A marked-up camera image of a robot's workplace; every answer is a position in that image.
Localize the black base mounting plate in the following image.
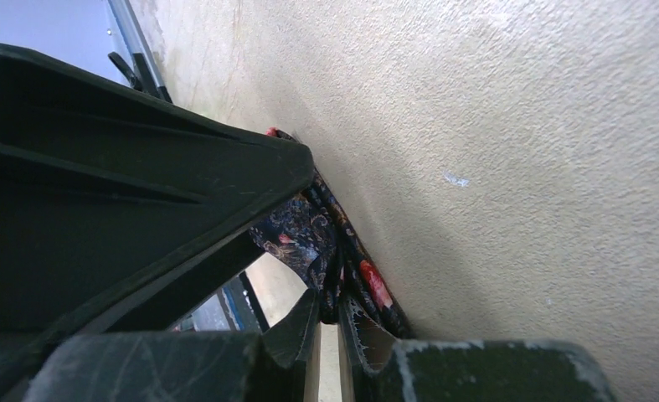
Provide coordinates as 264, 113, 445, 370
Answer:
170, 272, 270, 332

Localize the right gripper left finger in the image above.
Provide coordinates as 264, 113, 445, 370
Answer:
23, 290, 320, 401

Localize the dark floral patterned tie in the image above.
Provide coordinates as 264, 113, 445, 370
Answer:
248, 126, 414, 341

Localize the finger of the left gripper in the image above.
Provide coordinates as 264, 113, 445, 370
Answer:
0, 44, 313, 401

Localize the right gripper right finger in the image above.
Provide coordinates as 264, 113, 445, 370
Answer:
338, 297, 616, 401

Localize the aluminium frame rail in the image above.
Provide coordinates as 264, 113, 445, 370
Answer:
105, 0, 172, 103

